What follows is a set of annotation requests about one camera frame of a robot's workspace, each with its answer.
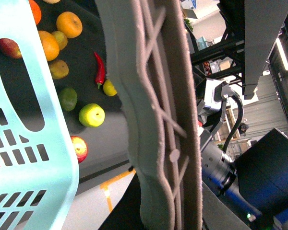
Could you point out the green apple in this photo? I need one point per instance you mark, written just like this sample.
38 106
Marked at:
91 115

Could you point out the light teal plastic basket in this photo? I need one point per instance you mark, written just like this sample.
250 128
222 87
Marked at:
39 172

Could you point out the golden orange top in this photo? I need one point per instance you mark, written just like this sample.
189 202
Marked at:
70 24

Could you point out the yellow orange fruit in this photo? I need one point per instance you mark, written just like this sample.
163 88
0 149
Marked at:
49 44

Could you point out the brown kiwi upper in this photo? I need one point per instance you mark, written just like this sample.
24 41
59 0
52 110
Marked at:
61 39

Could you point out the red yellow apple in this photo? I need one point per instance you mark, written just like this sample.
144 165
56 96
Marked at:
10 48

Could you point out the grey basket handle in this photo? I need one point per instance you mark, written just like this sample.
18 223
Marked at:
148 61

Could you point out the small tangerine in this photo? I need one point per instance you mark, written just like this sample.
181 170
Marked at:
36 11

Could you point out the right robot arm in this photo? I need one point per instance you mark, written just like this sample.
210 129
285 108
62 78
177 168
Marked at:
257 181

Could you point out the yellow pear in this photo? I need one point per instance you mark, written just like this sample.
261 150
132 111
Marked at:
108 88

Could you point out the green lime right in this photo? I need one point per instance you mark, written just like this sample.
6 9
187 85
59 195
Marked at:
68 98

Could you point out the brown kiwi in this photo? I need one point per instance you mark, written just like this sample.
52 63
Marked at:
61 39
58 69

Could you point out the red apple front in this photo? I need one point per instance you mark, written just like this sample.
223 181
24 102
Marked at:
80 147

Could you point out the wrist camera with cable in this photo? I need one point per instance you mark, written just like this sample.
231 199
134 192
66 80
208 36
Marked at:
211 98

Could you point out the brown kiwi lower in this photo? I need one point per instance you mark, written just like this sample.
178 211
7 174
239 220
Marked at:
58 69

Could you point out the red chili pepper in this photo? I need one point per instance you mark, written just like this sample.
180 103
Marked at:
100 75

